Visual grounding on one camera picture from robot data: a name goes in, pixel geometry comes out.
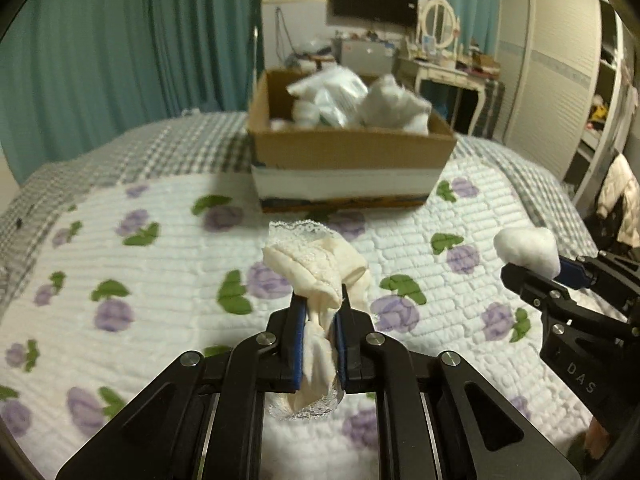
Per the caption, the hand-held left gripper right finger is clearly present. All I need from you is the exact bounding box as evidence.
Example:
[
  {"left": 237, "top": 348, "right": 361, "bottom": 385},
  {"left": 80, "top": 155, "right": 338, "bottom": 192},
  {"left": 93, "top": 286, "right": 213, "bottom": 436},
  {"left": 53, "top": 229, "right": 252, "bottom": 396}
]
[{"left": 334, "top": 285, "right": 583, "bottom": 480}]

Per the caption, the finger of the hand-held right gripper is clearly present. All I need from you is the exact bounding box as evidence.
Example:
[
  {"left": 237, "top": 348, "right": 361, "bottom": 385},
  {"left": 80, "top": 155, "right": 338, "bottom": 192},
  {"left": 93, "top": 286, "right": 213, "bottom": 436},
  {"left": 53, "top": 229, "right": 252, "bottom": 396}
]
[
  {"left": 557, "top": 252, "right": 640, "bottom": 311},
  {"left": 501, "top": 261, "right": 636, "bottom": 336}
]

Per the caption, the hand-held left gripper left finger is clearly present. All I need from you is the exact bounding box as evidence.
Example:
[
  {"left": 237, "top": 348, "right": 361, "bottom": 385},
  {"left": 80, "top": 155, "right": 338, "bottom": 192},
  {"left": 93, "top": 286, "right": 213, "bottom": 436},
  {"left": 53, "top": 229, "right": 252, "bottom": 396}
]
[{"left": 55, "top": 295, "right": 307, "bottom": 480}]

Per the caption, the white fluffy sock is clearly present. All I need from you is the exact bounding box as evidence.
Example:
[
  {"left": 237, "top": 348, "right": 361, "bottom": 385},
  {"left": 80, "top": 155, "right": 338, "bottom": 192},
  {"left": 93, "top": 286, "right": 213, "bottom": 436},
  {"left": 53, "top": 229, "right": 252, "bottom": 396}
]
[{"left": 494, "top": 227, "right": 560, "bottom": 278}]

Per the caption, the cream lace sock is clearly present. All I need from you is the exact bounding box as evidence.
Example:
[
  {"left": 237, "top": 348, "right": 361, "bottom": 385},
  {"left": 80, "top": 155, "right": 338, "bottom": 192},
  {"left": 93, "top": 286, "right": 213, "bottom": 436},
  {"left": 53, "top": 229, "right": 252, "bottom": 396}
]
[{"left": 262, "top": 220, "right": 373, "bottom": 421}]

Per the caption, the brown cardboard box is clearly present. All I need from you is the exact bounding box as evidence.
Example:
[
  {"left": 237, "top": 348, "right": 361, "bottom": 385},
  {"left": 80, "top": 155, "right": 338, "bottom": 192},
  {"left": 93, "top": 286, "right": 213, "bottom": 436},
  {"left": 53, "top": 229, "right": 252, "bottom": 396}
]
[{"left": 247, "top": 69, "right": 457, "bottom": 211}]

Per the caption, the white bootie sock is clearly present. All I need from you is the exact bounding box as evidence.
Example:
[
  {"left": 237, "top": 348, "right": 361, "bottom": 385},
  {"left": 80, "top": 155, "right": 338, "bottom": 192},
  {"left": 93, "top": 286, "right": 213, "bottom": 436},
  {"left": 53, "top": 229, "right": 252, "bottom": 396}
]
[{"left": 357, "top": 74, "right": 433, "bottom": 136}]

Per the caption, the white fuzzy sock pair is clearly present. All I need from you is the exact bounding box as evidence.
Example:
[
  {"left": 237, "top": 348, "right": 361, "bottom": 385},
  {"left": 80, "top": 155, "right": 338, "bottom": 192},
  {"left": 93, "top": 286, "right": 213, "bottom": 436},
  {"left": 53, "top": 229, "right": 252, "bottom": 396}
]
[{"left": 270, "top": 100, "right": 321, "bottom": 131}]

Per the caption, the person's right hand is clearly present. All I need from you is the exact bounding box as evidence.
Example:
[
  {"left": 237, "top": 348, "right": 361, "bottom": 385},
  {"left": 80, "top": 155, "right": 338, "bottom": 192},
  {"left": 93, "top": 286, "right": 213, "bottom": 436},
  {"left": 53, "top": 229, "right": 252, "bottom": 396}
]
[{"left": 585, "top": 412, "right": 613, "bottom": 461}]

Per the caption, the dark floral garment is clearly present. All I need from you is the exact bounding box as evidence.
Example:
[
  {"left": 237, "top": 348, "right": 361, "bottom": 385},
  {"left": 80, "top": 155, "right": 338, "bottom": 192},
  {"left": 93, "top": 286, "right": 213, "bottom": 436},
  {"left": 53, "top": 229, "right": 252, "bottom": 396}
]
[{"left": 582, "top": 195, "right": 640, "bottom": 257}]

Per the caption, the white puffer jacket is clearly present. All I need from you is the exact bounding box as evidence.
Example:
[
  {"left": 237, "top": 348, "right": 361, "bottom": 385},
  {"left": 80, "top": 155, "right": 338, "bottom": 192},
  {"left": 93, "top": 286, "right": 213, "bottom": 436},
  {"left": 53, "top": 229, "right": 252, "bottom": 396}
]
[{"left": 597, "top": 152, "right": 640, "bottom": 249}]

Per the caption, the floral quilted mat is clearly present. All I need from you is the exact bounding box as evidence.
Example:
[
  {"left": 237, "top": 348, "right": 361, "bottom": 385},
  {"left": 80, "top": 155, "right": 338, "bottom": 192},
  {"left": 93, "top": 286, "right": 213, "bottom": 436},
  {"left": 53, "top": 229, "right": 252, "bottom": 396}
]
[{"left": 0, "top": 157, "right": 601, "bottom": 480}]

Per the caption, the grey suitcase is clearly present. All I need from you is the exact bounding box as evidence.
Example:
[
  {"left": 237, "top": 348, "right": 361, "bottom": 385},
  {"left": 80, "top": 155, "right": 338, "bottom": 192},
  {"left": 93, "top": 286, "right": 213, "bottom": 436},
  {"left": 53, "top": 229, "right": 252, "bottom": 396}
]
[{"left": 482, "top": 80, "right": 506, "bottom": 136}]

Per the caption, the white louvred wardrobe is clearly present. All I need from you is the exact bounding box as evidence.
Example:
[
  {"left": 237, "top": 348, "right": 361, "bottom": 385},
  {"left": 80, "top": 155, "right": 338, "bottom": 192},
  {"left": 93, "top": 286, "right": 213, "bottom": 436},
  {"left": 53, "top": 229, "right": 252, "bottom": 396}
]
[{"left": 497, "top": 0, "right": 632, "bottom": 202}]

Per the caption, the small brown box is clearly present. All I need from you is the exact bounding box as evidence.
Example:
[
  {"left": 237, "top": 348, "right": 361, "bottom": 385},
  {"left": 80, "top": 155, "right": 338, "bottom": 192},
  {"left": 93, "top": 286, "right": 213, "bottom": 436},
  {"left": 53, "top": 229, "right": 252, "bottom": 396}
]
[{"left": 470, "top": 52, "right": 501, "bottom": 74}]

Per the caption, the white dressing table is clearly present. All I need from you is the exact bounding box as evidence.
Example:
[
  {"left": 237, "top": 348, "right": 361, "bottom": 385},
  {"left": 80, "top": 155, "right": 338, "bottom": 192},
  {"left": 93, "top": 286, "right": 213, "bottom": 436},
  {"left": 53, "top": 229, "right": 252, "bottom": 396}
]
[{"left": 395, "top": 54, "right": 501, "bottom": 127}]

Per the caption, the white oval vanity mirror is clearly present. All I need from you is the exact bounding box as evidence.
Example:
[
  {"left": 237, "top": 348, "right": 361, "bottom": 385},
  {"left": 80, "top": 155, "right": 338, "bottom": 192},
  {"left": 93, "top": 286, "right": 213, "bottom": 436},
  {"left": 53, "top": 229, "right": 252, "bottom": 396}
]
[{"left": 417, "top": 0, "right": 462, "bottom": 54}]

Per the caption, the silver small fridge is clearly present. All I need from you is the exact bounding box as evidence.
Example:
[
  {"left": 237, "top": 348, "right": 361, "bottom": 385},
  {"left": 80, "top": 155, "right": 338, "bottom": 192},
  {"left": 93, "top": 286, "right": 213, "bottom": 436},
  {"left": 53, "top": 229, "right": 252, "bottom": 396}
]
[{"left": 334, "top": 37, "right": 398, "bottom": 77}]

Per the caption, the white mop pole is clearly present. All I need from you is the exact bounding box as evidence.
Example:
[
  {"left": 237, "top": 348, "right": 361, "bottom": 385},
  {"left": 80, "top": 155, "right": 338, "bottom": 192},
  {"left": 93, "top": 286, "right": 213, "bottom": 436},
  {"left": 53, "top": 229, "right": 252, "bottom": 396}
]
[{"left": 250, "top": 25, "right": 261, "bottom": 107}]

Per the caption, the wide teal curtain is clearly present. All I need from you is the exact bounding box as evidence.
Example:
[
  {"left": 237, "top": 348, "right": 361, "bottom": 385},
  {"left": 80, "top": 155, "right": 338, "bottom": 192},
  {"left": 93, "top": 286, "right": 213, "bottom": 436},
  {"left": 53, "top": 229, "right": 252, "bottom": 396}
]
[{"left": 0, "top": 0, "right": 168, "bottom": 187}]

